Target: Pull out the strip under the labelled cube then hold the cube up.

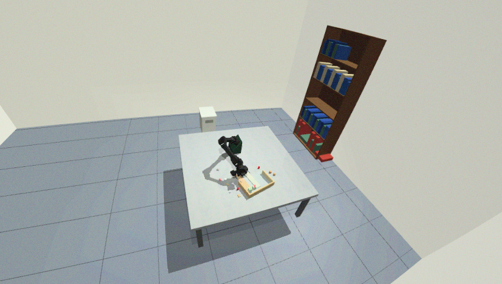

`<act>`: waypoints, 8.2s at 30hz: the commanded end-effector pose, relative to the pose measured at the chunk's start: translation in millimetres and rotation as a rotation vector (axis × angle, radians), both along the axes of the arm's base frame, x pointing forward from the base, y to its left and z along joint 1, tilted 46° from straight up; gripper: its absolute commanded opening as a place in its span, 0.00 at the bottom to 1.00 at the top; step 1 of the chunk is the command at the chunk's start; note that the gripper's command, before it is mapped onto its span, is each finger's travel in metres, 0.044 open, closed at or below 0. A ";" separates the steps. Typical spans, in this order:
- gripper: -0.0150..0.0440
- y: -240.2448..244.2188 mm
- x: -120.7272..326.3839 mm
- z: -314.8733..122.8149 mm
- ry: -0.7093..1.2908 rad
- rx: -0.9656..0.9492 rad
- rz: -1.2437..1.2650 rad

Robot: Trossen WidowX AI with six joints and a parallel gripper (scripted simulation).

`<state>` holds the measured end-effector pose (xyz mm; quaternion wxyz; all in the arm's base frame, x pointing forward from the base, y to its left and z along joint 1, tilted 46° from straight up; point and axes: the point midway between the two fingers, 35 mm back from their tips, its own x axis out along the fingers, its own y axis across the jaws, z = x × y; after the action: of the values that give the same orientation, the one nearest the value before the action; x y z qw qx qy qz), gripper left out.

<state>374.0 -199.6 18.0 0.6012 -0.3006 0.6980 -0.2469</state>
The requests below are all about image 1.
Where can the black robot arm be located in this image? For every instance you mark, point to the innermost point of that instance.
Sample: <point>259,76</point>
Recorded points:
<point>234,159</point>

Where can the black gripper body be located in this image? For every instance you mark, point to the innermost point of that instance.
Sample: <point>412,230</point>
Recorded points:
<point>233,173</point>

